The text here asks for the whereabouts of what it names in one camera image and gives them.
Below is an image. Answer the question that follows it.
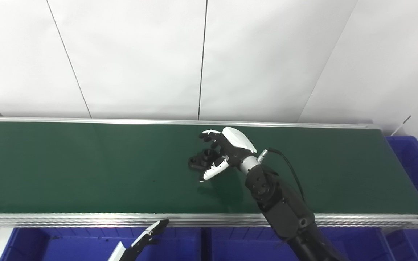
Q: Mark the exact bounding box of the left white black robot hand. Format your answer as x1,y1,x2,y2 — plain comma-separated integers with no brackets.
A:
107,219,170,261

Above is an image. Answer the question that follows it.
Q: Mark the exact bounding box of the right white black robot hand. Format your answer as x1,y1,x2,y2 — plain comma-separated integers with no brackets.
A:
199,127,257,182

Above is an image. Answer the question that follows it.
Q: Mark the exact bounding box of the black flange part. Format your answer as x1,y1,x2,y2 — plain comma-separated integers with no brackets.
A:
188,149,220,171

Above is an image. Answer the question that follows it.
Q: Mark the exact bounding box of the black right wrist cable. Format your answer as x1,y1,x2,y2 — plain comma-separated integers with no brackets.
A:
258,148,306,203

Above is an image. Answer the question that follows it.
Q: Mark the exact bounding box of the blue bin with white part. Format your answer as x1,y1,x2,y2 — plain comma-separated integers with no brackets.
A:
0,228,202,261

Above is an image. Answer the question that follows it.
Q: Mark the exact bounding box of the green conveyor belt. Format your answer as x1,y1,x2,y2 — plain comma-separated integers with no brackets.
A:
0,117,418,229
0,121,418,214

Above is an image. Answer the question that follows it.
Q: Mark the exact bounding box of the blue bin with black part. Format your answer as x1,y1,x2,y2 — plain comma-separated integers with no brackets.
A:
201,228,396,261

